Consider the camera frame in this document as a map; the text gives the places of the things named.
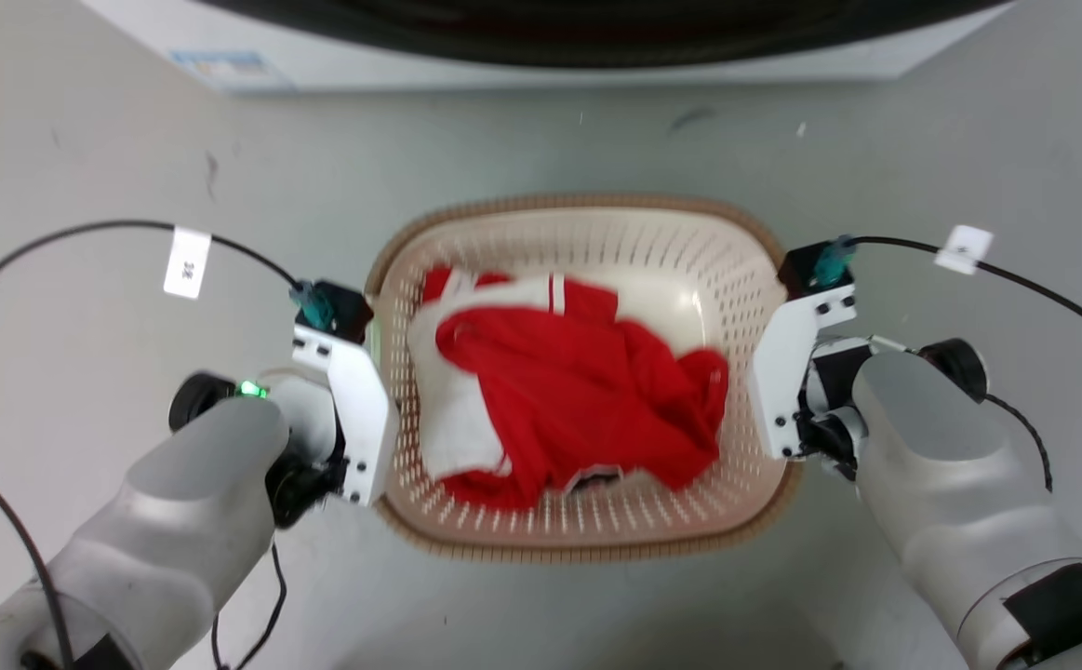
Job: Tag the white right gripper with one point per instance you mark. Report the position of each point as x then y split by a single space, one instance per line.
778 372

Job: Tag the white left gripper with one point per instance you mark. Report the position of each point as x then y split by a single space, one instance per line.
364 419

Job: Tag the beige plastic laundry basket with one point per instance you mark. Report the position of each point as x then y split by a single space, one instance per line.
587 535

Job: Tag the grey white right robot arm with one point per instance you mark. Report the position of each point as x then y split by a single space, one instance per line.
959 475

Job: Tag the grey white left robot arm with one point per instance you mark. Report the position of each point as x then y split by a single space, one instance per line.
178 521

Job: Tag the red and white garment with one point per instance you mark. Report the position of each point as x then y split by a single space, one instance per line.
578 391

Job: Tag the white tag with print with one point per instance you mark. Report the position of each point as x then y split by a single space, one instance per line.
187 263

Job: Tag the white washing machine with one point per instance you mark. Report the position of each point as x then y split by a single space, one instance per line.
336 67

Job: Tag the blue label sticker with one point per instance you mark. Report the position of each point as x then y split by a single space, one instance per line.
229 67

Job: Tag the dark washing machine door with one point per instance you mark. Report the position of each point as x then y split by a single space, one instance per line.
596 33

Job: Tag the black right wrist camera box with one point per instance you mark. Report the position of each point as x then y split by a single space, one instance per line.
801 268

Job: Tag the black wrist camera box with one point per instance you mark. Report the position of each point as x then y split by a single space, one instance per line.
347 312
801 268

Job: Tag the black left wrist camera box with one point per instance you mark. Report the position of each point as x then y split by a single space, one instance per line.
347 312

